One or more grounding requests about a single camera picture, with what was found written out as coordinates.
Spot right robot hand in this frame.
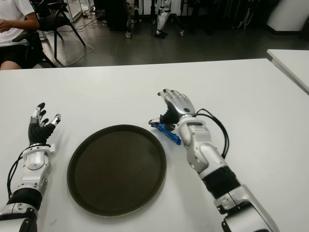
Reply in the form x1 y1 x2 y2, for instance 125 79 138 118
148 88 196 126

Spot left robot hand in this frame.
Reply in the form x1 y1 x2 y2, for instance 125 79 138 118
28 102 62 146

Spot blue Oreo cookie package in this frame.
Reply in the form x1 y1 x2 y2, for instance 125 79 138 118
151 123 182 145

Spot round brown tray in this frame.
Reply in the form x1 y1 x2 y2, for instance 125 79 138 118
67 124 167 217

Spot black office chair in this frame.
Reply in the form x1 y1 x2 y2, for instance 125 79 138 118
13 30 56 70

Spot hanging humanoid robot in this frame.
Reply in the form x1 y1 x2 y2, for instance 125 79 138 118
154 0 173 39

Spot seated person white shirt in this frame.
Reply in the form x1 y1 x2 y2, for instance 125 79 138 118
0 0 41 71

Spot leaning folded metal frames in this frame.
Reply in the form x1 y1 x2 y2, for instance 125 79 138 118
231 4 254 29

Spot black cabinet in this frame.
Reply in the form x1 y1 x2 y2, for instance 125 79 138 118
106 0 128 31

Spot black folding chair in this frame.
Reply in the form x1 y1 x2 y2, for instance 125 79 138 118
30 0 86 61

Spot white side table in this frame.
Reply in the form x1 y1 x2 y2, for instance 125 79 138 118
267 49 309 95

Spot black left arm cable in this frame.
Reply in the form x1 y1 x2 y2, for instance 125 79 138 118
6 151 27 196

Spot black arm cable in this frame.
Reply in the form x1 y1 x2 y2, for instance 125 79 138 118
6 151 27 196
197 108 230 159

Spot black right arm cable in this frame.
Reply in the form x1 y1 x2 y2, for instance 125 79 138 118
197 108 230 159

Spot black wheeled gantry frame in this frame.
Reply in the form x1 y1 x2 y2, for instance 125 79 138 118
125 0 186 38

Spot white floor cable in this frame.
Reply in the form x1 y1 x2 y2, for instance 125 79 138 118
70 19 95 66

